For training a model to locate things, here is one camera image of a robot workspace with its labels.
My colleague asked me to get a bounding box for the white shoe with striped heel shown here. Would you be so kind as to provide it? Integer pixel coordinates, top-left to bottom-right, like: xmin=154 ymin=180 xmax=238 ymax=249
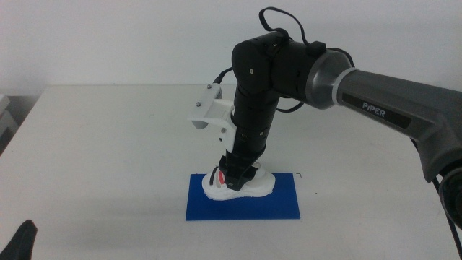
xmin=201 ymin=162 xmax=276 ymax=202

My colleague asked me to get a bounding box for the blue rectangular mat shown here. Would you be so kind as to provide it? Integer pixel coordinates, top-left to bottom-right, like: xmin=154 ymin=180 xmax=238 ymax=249
xmin=185 ymin=172 xmax=301 ymax=221

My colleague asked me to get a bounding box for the black camera cable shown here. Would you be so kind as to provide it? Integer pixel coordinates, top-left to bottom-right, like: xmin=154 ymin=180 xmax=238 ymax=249
xmin=212 ymin=6 xmax=357 ymax=114

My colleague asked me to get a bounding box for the black arm base cable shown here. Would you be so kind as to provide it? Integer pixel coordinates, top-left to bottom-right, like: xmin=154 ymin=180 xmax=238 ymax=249
xmin=432 ymin=175 xmax=462 ymax=259

